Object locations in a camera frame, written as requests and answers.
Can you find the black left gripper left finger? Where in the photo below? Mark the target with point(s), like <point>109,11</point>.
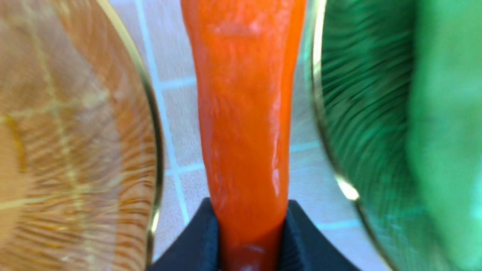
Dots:
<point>197,247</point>

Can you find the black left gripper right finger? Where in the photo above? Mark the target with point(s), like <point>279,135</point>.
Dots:
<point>305,248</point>

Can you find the orange toy carrot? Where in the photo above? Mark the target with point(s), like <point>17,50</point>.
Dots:
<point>245,54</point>

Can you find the amber plastic plate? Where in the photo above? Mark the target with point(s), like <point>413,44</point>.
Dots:
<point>81,143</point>

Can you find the green toy gourd left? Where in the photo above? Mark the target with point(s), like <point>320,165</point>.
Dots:
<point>444,141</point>

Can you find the green plastic plate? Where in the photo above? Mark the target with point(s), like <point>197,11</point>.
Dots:
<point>362,67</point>

